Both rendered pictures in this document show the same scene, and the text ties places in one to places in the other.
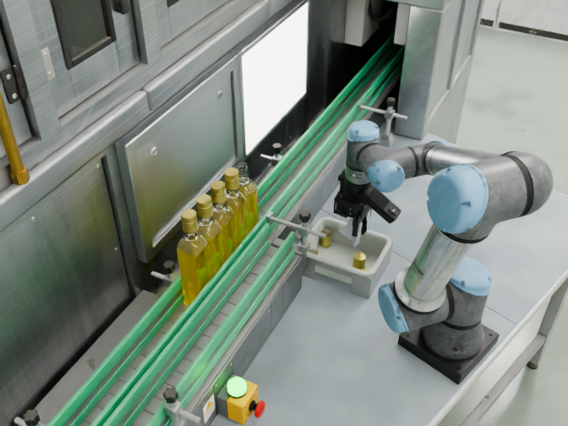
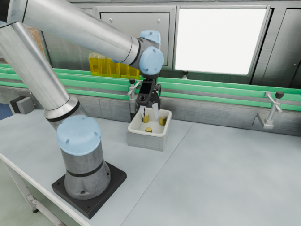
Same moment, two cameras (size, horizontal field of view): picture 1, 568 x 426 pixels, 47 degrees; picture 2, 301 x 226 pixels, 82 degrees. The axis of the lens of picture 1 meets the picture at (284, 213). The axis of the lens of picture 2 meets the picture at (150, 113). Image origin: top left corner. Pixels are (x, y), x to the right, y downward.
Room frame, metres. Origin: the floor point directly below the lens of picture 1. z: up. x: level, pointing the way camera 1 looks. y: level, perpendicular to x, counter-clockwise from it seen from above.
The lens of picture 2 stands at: (1.19, -0.87, 1.30)
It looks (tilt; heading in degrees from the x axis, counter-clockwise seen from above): 31 degrees down; 78
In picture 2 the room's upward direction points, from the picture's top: straight up
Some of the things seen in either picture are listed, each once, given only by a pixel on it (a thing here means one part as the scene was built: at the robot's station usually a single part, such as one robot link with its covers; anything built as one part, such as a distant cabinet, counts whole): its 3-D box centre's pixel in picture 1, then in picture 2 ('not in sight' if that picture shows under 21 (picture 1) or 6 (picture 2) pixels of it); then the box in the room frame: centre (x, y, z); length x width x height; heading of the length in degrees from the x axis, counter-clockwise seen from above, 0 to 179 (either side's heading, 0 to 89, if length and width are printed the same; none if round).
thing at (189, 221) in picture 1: (189, 221); not in sight; (1.10, 0.21, 1.14); 0.04 x 0.04 x 0.04
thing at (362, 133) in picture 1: (363, 145); (149, 47); (1.34, -0.19, 1.18); 0.09 x 0.08 x 0.11; 20
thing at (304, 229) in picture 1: (296, 228); (134, 89); (1.29, -0.03, 0.95); 0.17 x 0.03 x 0.12; 63
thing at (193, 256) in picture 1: (195, 270); (96, 70); (1.10, 0.21, 0.99); 0.06 x 0.06 x 0.21; 62
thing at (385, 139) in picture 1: (380, 127); (268, 113); (1.86, -0.32, 0.90); 0.17 x 0.05 x 0.22; 63
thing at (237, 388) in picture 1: (237, 386); not in sight; (0.88, 0.11, 0.84); 0.04 x 0.04 x 0.03
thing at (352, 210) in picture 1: (354, 194); (151, 86); (1.35, -0.19, 1.02); 0.09 x 0.08 x 0.12; 62
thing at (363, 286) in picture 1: (335, 254); (152, 125); (1.36, -0.15, 0.79); 0.27 x 0.17 x 0.08; 63
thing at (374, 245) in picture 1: (345, 254); (151, 126); (1.35, -0.17, 0.80); 0.22 x 0.17 x 0.09; 63
